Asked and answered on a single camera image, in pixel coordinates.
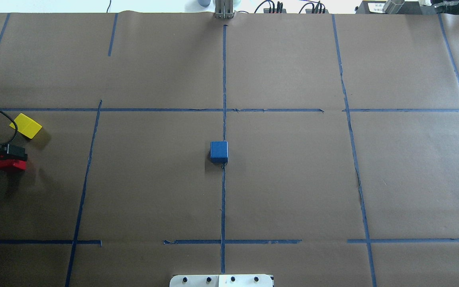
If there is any red wooden block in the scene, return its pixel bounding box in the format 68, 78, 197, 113
0, 159, 27, 174

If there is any blue wooden block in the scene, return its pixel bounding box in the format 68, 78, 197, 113
210, 141, 228, 164

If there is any yellow wooden block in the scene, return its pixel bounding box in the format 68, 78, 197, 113
9, 113, 42, 140

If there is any black power strip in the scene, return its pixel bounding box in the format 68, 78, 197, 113
260, 0, 287, 14
306, 1, 328, 14

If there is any white pedestal column base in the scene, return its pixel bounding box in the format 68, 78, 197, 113
169, 274, 275, 287

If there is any aluminium frame post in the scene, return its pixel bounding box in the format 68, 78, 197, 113
212, 0, 235, 20

